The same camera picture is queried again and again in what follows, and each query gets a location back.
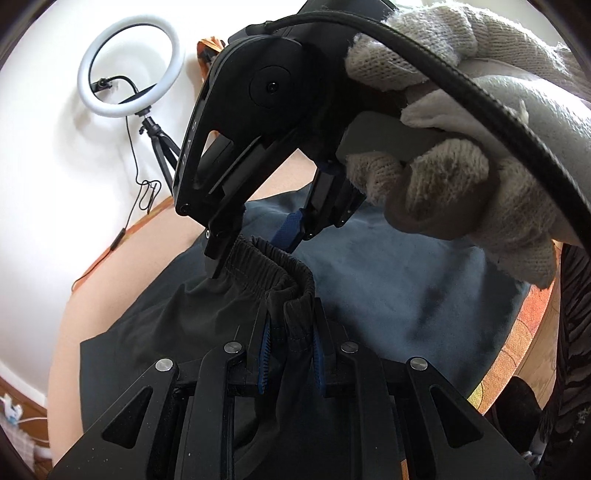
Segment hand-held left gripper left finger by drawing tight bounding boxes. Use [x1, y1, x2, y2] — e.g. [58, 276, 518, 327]
[46, 300, 273, 480]

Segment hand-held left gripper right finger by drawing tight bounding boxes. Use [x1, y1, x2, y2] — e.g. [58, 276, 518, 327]
[311, 298, 536, 480]

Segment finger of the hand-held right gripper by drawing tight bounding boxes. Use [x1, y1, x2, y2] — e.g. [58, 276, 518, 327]
[174, 92, 296, 280]
[270, 170, 368, 254]

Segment dark grey drawstring pants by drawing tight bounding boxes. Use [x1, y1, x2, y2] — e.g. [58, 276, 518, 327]
[78, 187, 532, 480]

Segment person's right hand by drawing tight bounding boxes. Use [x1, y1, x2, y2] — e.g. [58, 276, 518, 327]
[344, 2, 591, 289]

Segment black mini tripod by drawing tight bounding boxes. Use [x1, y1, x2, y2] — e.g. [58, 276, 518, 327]
[139, 108, 183, 185]

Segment black elastic-waist shorts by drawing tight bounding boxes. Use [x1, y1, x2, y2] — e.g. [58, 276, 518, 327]
[46, 150, 319, 469]

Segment blue-grey cloth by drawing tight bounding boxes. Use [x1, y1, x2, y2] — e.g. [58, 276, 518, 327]
[122, 194, 561, 416]

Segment person's zebra striped leggings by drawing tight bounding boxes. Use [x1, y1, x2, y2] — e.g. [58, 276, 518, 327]
[551, 242, 591, 462]

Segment white charger plug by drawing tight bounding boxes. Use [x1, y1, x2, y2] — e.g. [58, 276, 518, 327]
[0, 392, 26, 423]

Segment thin black ring light cable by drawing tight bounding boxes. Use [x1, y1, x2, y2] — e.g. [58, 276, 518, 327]
[69, 115, 160, 294]

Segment white ring light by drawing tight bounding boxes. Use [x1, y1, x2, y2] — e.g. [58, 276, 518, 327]
[76, 16, 186, 118]

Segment thick black braided cable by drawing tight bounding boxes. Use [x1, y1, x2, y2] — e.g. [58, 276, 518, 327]
[259, 13, 591, 247]

